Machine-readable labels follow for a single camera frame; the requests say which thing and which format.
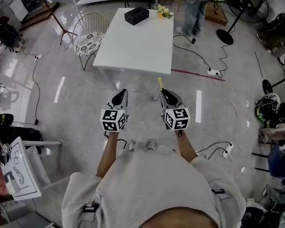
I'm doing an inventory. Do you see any person's grey shirt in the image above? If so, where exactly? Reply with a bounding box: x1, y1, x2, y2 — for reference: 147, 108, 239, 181
61, 141, 247, 228

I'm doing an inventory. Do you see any blue chair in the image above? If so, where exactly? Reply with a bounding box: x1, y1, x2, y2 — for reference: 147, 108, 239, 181
251, 143, 285, 178

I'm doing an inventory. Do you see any person's right shoe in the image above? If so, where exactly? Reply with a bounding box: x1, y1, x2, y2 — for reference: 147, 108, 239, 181
145, 139, 158, 150

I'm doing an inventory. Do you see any yellow and white flower bouquet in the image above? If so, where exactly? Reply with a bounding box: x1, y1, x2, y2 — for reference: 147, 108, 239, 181
156, 4, 174, 20

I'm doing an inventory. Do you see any person's right forearm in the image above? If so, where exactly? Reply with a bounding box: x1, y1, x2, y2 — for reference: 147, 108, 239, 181
176, 129, 199, 163

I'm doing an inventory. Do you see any spare gripper device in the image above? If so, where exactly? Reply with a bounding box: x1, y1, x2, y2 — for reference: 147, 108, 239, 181
0, 143, 12, 163

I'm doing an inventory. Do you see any white side table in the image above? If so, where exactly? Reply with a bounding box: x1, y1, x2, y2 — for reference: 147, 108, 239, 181
2, 136, 62, 201

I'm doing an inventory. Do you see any wooden coat stand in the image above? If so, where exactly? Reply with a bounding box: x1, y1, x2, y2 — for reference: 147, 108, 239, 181
34, 0, 78, 46

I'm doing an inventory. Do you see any person's left forearm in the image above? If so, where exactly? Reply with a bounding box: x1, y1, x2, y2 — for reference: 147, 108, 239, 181
96, 131, 121, 178

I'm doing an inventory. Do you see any black tissue box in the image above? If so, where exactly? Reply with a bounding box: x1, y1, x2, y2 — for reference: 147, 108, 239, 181
124, 7, 150, 26

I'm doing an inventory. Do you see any black cable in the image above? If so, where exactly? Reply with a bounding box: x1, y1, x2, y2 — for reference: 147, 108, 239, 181
172, 34, 212, 69

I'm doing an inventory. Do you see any large black standing fan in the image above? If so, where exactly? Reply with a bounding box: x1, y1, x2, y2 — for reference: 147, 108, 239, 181
216, 0, 270, 46

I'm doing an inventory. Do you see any black and white helmet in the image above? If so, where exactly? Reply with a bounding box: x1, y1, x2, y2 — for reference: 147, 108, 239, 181
255, 93, 282, 124

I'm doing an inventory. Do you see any white cable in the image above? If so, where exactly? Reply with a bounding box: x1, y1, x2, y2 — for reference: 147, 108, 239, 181
207, 73, 244, 159

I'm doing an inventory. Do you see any black bag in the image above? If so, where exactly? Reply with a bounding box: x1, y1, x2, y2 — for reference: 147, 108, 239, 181
11, 126, 42, 153

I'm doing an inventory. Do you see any gold wire chair floral cushion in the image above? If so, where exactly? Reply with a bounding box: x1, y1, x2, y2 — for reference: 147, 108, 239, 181
72, 12, 110, 71

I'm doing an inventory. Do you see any red floor tape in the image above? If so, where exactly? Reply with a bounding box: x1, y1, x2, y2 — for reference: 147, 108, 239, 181
171, 68, 226, 82

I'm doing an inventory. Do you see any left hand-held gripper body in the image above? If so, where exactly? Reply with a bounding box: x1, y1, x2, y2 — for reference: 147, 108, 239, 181
100, 88, 130, 133

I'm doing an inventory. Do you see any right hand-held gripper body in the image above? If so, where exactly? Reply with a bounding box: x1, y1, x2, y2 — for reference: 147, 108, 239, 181
159, 88, 190, 132

